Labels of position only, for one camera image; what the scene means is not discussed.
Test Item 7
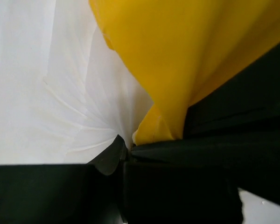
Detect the white pillow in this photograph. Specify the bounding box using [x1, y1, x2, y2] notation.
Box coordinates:
[0, 0, 153, 165]

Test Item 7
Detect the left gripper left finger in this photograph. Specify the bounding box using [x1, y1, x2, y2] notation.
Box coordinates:
[0, 136, 126, 224]

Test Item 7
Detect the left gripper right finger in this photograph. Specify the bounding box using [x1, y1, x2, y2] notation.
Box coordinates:
[122, 137, 245, 224]

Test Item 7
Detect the yellow pikachu pillowcase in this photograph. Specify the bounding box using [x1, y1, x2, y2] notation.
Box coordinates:
[90, 0, 280, 145]

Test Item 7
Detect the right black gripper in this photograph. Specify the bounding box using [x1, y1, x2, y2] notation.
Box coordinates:
[181, 43, 280, 204]

